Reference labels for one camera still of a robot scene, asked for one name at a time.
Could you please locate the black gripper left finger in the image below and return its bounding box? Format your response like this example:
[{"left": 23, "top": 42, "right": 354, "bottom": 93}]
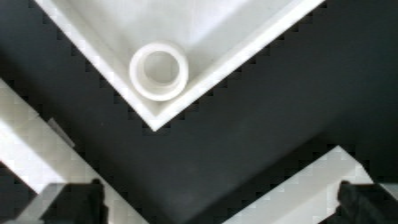
[{"left": 16, "top": 179, "right": 110, "bottom": 224}]

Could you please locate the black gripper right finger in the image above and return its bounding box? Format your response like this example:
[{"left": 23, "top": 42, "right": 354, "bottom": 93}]
[{"left": 318, "top": 181, "right": 398, "bottom": 224}]

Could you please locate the white square tabletop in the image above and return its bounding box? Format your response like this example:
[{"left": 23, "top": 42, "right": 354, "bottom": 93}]
[{"left": 34, "top": 0, "right": 325, "bottom": 129}]

